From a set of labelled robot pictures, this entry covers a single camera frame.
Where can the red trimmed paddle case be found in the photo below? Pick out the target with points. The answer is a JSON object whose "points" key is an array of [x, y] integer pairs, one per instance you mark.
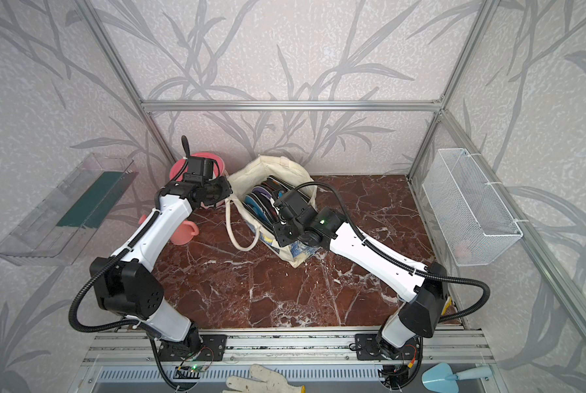
{"points": [[278, 185]]}

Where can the clear plastic wall tray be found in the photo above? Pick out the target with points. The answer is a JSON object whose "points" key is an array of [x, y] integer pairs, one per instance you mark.
{"points": [[60, 227]]}

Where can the blue paddle case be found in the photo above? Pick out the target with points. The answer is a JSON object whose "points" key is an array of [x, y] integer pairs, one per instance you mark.
{"points": [[255, 207]]}

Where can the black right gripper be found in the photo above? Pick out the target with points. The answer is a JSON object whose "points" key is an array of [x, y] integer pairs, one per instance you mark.
{"points": [[281, 241]]}

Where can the pink bucket with lid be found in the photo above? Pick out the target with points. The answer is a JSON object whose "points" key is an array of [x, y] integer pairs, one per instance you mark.
{"points": [[219, 167]]}

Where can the pink watering can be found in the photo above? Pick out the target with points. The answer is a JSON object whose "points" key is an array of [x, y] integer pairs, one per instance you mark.
{"points": [[182, 235]]}

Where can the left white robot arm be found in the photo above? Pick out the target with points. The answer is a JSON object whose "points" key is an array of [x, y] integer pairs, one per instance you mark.
{"points": [[124, 283]]}

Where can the canvas tote bag starry print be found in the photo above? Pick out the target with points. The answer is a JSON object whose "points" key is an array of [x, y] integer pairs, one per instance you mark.
{"points": [[255, 174]]}

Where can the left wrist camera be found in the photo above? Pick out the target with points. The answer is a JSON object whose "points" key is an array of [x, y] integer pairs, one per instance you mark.
{"points": [[198, 170]]}

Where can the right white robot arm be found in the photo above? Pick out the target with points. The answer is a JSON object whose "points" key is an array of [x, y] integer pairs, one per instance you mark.
{"points": [[422, 288]]}

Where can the white work glove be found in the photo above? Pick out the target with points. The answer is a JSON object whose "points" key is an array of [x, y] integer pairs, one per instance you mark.
{"points": [[262, 380]]}

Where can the aluminium cage frame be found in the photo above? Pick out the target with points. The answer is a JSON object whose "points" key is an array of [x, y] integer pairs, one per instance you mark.
{"points": [[566, 292]]}

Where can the white wire wall basket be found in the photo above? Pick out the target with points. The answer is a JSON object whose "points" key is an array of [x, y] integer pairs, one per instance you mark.
{"points": [[476, 224]]}

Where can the light blue garden trowel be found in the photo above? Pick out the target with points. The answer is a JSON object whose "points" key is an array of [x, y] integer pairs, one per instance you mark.
{"points": [[441, 378]]}

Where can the blue dotted work glove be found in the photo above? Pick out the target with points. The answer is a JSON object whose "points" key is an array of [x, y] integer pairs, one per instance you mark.
{"points": [[448, 303]]}

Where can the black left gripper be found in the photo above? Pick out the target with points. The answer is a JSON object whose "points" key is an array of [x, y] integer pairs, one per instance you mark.
{"points": [[226, 190]]}

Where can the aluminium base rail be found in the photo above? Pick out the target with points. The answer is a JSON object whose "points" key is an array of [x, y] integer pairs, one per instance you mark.
{"points": [[294, 346]]}

